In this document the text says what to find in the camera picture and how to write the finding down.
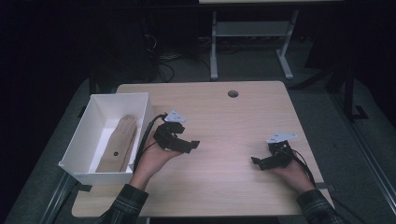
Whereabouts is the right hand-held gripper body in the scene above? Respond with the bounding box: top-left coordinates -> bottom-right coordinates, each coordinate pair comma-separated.
264,131 -> 299,171

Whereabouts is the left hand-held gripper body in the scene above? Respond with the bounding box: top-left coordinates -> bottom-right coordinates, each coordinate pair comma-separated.
152,109 -> 188,154

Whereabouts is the white storage box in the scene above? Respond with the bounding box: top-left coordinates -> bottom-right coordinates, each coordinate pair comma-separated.
58,91 -> 156,187

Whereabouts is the person's right hand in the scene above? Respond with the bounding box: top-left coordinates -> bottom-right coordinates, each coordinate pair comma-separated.
270,159 -> 316,197

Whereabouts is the dark metal stand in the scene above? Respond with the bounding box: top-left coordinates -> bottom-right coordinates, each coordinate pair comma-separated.
289,60 -> 370,123

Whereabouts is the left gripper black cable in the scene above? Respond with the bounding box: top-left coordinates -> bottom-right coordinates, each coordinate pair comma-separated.
133,113 -> 168,173

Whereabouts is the tangle of floor cables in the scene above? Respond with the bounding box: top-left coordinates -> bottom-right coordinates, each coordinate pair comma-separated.
144,32 -> 213,83

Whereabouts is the metal floor rail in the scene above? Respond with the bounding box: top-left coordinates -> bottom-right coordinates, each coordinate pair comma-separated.
38,171 -> 79,224
329,91 -> 396,217

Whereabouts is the white metal table frame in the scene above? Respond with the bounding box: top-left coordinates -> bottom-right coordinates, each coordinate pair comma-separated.
209,8 -> 301,81

